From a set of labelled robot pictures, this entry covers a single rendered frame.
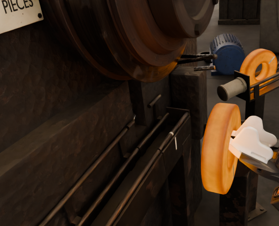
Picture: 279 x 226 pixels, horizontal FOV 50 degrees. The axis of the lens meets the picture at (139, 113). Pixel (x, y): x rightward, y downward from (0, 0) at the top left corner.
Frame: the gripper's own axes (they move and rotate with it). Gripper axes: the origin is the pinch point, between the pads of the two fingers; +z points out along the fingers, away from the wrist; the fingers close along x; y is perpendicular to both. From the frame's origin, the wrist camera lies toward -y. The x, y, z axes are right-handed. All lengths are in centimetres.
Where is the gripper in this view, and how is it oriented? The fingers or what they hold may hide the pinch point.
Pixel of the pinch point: (223, 138)
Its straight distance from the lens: 53.4
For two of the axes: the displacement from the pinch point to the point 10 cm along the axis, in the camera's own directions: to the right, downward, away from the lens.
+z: -8.7, -3.7, 3.3
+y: 1.2, -8.0, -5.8
